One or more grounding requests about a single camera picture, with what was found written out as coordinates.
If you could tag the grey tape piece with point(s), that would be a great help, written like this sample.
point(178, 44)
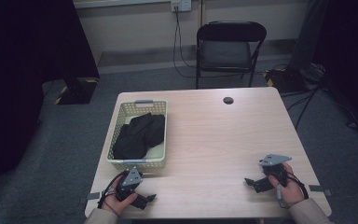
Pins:
point(316, 188)
point(93, 196)

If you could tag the person's right hand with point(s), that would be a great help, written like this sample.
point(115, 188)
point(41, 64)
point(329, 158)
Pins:
point(289, 191)

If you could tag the person's left hand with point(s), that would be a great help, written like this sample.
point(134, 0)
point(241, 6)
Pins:
point(118, 202)

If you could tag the pale green plastic basket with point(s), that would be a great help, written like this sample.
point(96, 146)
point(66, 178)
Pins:
point(160, 155)

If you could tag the dark curtain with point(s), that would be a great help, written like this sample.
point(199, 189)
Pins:
point(348, 46)

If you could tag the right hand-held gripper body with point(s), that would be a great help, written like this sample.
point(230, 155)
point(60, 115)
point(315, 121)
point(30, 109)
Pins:
point(272, 169)

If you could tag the black curtain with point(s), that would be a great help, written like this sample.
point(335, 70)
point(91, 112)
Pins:
point(18, 77)

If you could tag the black folding chair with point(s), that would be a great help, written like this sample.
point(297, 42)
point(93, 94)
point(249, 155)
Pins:
point(225, 51)

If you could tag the white wall socket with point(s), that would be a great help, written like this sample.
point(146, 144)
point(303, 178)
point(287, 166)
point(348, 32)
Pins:
point(181, 4)

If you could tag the black stand base yellow tape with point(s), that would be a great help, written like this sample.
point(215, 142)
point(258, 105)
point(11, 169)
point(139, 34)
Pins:
point(80, 91)

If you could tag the black cloth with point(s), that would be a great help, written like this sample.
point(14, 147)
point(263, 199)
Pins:
point(138, 137)

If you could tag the black floor box yellow tape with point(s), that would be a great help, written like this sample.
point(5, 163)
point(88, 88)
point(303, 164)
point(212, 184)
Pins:
point(284, 79)

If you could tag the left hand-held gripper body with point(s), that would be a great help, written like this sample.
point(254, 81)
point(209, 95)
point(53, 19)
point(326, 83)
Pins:
point(131, 180)

